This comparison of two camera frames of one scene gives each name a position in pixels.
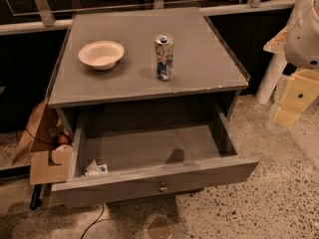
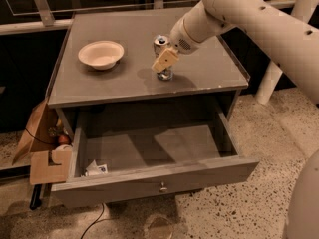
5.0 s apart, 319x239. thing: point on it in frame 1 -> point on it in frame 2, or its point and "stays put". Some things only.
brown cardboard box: [49, 162] stays put
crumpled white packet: [95, 169] stays put
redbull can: [164, 54] stays put
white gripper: [304, 45] -> [180, 39]
